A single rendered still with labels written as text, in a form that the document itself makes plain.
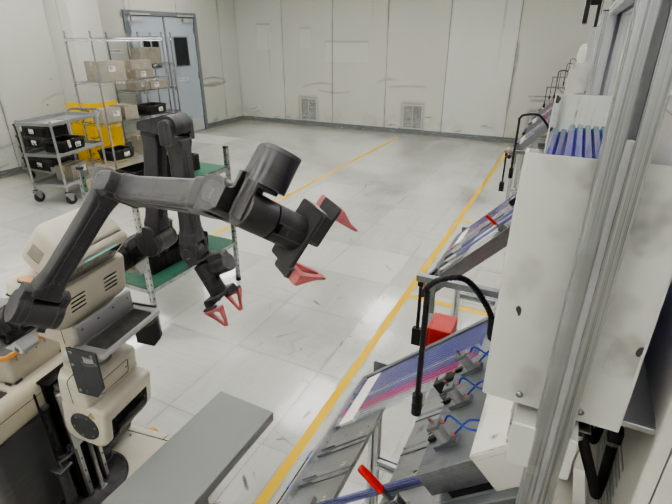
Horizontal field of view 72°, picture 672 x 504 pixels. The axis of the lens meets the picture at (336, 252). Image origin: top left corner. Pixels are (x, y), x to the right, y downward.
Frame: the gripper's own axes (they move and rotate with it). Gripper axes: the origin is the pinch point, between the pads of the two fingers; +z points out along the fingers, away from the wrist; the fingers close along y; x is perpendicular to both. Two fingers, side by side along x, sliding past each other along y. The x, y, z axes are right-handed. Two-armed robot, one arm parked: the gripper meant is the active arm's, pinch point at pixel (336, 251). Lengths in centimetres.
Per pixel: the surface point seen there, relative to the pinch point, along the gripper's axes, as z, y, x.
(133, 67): 96, 29, -686
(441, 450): 27.0, 19.6, 22.1
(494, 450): 19.8, 10.2, 31.7
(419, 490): 31.5, 30.1, 21.3
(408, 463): 38, 32, 13
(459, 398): 34.0, 12.6, 15.5
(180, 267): 91, 106, -232
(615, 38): 40, -67, -8
